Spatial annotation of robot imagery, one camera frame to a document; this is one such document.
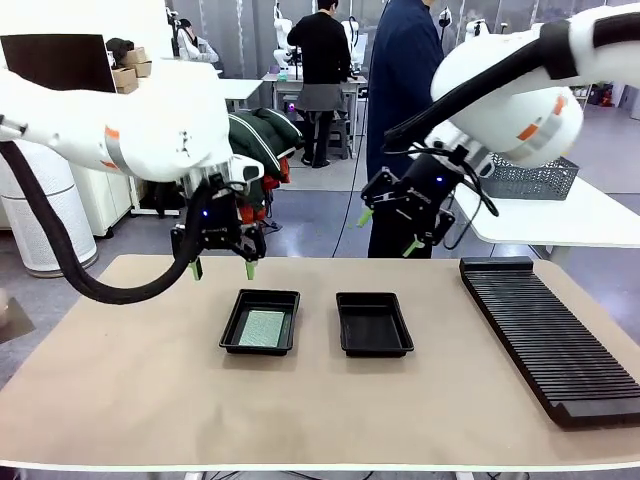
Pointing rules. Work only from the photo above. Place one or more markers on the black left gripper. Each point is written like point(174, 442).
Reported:
point(217, 220)

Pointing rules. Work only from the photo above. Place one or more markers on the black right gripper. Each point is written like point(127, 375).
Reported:
point(420, 195)

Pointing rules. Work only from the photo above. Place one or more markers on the black ESD tray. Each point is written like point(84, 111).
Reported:
point(260, 300)
point(372, 327)

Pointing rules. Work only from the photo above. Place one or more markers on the green perforated circuit board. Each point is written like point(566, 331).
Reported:
point(260, 327)

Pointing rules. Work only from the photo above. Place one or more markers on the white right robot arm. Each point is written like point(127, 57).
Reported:
point(500, 75)

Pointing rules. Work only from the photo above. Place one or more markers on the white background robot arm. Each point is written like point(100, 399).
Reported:
point(281, 30)
point(475, 30)

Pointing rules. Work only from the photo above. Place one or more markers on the black backpack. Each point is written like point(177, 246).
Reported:
point(160, 197)

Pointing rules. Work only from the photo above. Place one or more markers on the grey stool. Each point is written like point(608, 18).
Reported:
point(340, 131)

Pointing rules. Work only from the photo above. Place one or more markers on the red orange garment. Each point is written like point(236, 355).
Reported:
point(285, 170)

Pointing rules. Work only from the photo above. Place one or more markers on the person in navy coat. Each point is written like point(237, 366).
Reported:
point(400, 100)

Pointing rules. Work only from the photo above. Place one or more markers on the dark green striped jacket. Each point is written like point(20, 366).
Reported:
point(265, 135)

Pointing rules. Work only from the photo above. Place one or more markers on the white air purifier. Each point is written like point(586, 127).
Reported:
point(75, 220)

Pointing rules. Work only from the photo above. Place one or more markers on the white desk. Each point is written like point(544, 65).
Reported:
point(240, 87)

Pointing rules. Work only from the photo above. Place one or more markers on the standing person in black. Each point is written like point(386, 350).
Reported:
point(320, 50)

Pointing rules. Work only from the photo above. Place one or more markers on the black slotted board rack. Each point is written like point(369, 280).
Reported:
point(550, 345)

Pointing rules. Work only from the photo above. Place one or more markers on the cardboard box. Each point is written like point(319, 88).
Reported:
point(125, 81)
point(143, 70)
point(135, 56)

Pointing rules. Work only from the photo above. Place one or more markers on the grey metal plate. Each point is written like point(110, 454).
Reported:
point(15, 322)

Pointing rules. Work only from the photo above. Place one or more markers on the seated person in grey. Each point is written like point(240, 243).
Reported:
point(197, 47)

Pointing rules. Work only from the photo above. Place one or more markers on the red fire extinguisher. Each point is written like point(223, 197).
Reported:
point(606, 95)

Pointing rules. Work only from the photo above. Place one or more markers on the black cloth bundle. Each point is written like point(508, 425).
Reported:
point(119, 46)

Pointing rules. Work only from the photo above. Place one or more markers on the black monitor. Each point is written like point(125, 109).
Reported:
point(55, 60)

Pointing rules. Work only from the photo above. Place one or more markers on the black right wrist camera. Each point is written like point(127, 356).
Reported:
point(444, 225)

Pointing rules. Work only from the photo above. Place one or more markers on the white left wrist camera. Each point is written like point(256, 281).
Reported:
point(250, 170)

